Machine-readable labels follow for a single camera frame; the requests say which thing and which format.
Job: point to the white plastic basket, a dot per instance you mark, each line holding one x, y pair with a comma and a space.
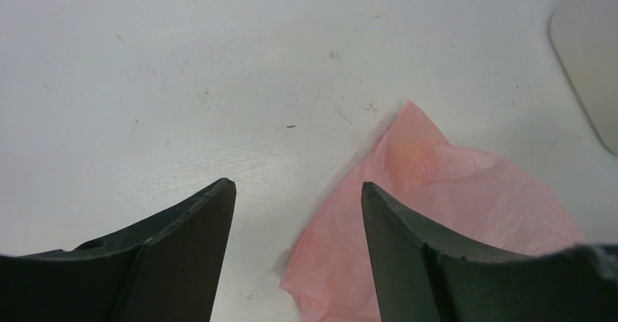
584, 35

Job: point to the pink plastic bag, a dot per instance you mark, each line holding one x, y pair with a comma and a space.
475, 193

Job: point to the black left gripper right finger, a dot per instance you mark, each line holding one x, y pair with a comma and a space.
424, 271

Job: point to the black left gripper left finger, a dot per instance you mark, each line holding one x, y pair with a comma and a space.
165, 267

